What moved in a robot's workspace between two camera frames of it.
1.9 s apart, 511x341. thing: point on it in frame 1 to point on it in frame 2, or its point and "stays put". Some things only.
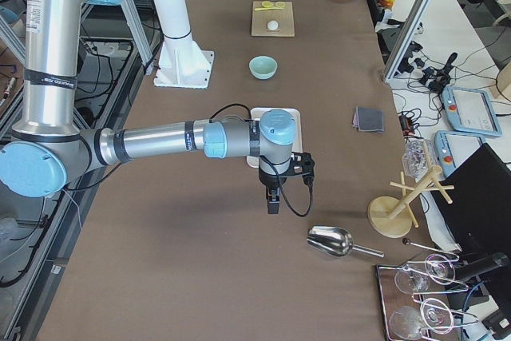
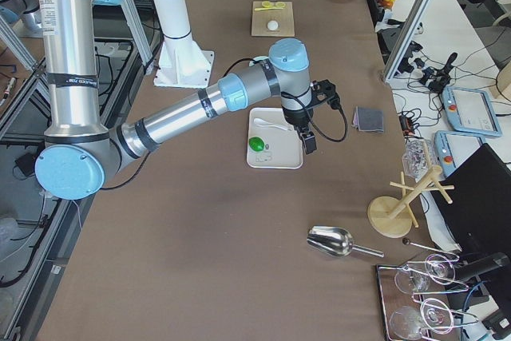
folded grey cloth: x=367 y=120 stays put
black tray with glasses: x=415 y=302 stays put
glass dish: x=415 y=159 stays put
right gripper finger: x=273 y=200 to x=309 y=141
